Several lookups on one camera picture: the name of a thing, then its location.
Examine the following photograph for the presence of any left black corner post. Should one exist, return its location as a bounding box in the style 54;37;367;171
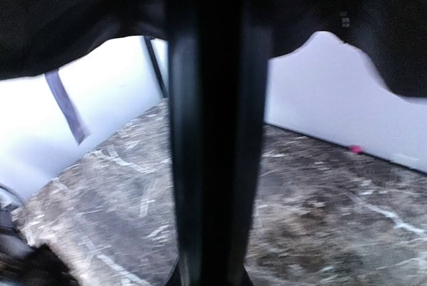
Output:
143;36;167;98

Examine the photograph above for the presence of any lavender folding umbrella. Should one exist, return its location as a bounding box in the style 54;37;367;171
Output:
0;0;427;286

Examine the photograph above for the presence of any small pink object at wall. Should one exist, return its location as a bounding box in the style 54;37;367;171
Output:
349;145;362;154

